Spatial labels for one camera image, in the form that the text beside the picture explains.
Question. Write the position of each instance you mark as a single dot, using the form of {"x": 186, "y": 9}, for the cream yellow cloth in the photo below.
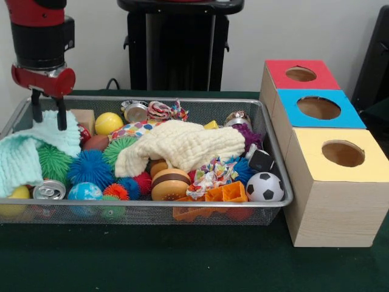
{"x": 182, "y": 146}

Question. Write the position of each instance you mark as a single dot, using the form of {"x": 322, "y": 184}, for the yellow ball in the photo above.
{"x": 108, "y": 123}
{"x": 19, "y": 193}

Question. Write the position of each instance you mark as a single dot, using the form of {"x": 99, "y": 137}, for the blue globe ball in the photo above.
{"x": 85, "y": 192}

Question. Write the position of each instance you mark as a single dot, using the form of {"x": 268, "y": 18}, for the dark green table cloth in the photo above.
{"x": 182, "y": 261}

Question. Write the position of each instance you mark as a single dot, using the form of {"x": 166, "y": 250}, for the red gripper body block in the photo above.
{"x": 42, "y": 82}

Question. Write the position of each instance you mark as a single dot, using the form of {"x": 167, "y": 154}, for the mint green cloth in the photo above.
{"x": 18, "y": 161}

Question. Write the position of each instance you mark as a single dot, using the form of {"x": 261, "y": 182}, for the brown rubber ball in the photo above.
{"x": 96, "y": 143}

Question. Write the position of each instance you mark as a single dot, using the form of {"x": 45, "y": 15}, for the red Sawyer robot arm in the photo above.
{"x": 39, "y": 36}

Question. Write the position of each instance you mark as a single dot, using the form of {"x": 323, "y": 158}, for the toy burger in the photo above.
{"x": 170, "y": 184}

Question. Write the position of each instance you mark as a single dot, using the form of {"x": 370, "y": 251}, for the orange plastic toy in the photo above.
{"x": 214, "y": 198}

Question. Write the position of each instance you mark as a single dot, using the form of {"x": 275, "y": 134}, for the colourful dotted packet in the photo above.
{"x": 211, "y": 173}

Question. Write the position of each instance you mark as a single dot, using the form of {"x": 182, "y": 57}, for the clear shallow bin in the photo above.
{"x": 200, "y": 109}

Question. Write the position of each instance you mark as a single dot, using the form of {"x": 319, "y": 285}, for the pale wooden block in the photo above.
{"x": 84, "y": 120}

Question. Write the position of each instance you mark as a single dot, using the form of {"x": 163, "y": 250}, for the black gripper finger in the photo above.
{"x": 37, "y": 106}
{"x": 61, "y": 114}

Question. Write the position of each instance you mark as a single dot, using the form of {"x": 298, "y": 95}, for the black and white soccer ball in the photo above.
{"x": 265, "y": 187}

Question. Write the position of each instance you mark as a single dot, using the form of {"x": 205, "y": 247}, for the wooden box with three holes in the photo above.
{"x": 328, "y": 213}

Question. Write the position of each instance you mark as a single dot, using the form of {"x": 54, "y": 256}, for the large blue spiky ball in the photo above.
{"x": 91, "y": 170}

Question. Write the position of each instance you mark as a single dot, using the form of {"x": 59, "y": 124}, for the small green spiky ball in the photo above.
{"x": 55, "y": 163}

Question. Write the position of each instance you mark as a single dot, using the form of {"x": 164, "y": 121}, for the silver can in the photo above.
{"x": 49, "y": 190}

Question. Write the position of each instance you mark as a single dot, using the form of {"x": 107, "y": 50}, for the black stand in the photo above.
{"x": 377, "y": 73}

